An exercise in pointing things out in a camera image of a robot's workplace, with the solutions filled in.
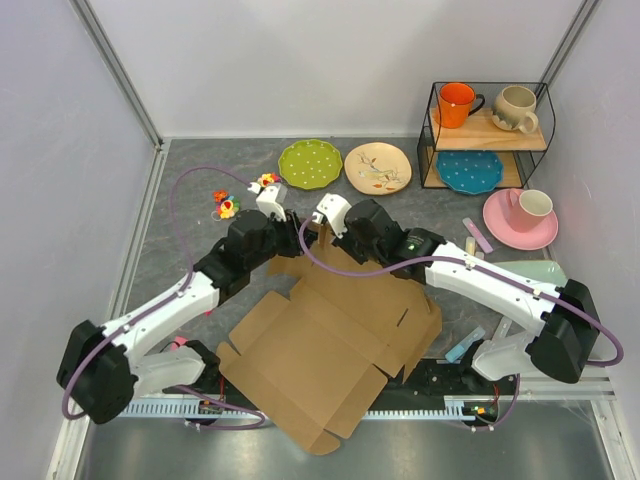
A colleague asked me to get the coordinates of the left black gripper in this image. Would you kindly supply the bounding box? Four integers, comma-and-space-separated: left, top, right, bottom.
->
246, 208, 320, 271

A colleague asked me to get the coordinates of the brown cardboard box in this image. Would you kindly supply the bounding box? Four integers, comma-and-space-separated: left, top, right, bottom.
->
216, 228, 442, 455

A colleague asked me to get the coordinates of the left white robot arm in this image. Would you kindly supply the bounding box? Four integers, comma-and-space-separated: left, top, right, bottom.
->
56, 210, 318, 424

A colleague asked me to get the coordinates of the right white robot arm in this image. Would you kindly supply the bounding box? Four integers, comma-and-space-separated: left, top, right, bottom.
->
317, 194, 600, 394

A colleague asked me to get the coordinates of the small orange flower toy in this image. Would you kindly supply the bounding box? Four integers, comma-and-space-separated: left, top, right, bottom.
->
212, 190, 229, 204

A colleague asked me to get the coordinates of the rainbow flower plush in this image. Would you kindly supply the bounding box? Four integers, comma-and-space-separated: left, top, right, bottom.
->
256, 172, 281, 189

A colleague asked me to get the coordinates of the cream plate with branch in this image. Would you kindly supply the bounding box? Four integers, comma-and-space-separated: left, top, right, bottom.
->
344, 142, 412, 196

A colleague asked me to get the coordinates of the green polka dot plate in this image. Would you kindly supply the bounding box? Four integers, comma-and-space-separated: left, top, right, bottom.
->
278, 139, 343, 190

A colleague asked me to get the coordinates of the yellow marker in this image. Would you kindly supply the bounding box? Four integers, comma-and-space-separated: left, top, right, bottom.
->
465, 236, 476, 256

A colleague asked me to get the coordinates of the purple marker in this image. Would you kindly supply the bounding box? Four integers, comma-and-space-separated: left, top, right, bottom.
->
462, 217, 494, 254

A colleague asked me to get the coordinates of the blue polka dot plate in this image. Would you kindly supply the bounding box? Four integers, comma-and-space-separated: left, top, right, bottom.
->
435, 150, 504, 195

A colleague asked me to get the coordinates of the pink saucer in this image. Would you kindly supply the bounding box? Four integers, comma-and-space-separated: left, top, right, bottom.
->
483, 189, 559, 251

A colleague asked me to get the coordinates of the pink black marker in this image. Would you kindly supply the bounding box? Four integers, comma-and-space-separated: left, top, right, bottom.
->
169, 336, 188, 351

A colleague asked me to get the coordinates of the blue marker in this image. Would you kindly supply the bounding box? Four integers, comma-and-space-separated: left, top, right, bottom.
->
444, 326, 485, 364

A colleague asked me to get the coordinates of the pink cup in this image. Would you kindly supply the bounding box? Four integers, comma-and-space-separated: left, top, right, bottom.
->
506, 189, 554, 233

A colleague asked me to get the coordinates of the orange mug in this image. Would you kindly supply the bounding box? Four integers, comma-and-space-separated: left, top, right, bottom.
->
436, 82, 485, 129

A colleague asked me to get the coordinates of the mint green square plate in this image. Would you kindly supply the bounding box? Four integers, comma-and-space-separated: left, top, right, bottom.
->
495, 260, 568, 287

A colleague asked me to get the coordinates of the beige ceramic mug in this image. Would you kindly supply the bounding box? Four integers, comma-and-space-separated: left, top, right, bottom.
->
491, 85, 539, 134

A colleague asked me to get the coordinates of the flower plush keychain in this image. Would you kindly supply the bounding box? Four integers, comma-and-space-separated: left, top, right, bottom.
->
211, 196, 240, 222

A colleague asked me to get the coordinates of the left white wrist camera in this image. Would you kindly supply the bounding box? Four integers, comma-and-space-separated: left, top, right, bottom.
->
248, 182, 287, 222

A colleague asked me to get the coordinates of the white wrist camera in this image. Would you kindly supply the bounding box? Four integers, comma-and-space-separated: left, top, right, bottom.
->
312, 193, 352, 238
248, 182, 287, 222

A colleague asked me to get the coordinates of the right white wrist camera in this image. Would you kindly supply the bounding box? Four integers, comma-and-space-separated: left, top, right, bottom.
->
312, 193, 352, 238

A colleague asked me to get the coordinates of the black wire shelf rack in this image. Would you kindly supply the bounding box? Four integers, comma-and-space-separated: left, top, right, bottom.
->
417, 82, 556, 188

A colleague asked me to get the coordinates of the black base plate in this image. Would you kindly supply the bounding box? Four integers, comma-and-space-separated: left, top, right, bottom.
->
162, 355, 521, 412

